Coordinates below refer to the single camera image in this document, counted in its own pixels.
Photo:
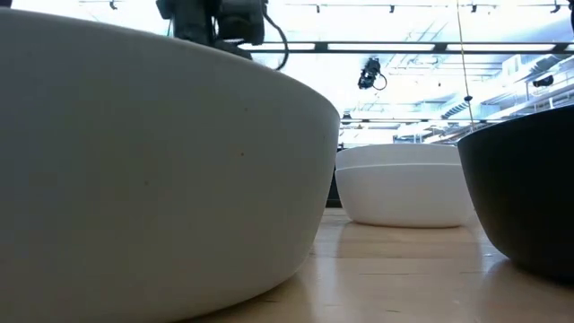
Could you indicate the light grey bowl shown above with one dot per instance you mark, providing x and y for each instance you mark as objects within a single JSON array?
[{"x": 157, "y": 179}]

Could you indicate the black bowl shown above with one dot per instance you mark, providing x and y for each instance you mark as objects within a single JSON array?
[{"x": 524, "y": 193}]

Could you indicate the black ceiling fixture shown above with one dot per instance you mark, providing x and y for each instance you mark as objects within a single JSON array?
[{"x": 543, "y": 81}]

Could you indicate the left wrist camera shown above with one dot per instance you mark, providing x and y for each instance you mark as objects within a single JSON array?
[{"x": 242, "y": 22}]

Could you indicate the black overhead camera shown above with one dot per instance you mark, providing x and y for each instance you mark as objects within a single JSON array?
[{"x": 368, "y": 74}]

